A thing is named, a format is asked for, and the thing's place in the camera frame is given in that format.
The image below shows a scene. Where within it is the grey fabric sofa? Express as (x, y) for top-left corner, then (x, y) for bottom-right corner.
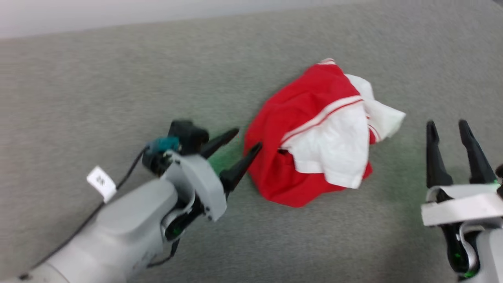
(0, 0), (503, 283)

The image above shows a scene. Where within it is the black cable with teal plug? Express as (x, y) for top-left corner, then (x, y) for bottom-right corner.
(20, 137), (180, 280)

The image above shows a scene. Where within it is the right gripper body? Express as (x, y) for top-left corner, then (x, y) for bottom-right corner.
(420, 182), (503, 228)

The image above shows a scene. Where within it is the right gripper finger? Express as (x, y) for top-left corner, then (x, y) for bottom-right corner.
(458, 120), (497, 184)
(426, 121), (453, 189)

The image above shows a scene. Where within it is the white cable label tag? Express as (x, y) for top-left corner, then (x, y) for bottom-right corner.
(86, 166), (117, 203)

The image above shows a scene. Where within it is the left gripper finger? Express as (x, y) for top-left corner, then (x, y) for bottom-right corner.
(200, 128), (239, 159)
(219, 142), (263, 197)

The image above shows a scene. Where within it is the red and white garment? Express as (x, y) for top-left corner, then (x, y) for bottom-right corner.
(243, 58), (406, 208)

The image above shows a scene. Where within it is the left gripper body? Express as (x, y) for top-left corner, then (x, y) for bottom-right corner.
(141, 151), (228, 222)

